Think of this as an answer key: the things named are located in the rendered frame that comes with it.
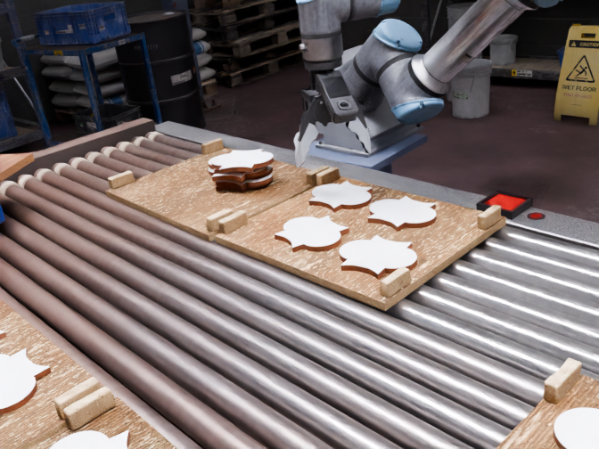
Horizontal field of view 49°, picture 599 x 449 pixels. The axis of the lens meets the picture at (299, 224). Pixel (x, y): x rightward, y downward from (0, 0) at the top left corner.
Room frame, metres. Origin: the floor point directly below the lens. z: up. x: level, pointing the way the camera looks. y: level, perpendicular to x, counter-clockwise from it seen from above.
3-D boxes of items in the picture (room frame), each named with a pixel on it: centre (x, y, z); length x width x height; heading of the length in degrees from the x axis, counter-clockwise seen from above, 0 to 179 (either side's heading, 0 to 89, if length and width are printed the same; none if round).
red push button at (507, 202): (1.15, -0.39, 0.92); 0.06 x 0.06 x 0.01; 41
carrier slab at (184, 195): (1.42, 0.17, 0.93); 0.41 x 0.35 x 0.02; 40
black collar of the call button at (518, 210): (1.15, -0.39, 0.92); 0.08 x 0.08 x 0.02; 41
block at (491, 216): (1.05, -0.33, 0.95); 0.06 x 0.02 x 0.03; 132
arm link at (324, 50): (1.25, -0.08, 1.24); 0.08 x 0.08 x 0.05
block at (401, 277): (0.87, -0.13, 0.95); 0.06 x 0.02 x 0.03; 132
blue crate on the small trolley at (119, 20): (4.61, 1.26, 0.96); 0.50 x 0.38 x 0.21; 61
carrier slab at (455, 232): (1.10, -0.10, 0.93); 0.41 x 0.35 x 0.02; 42
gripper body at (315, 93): (1.26, -0.08, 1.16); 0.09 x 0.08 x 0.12; 14
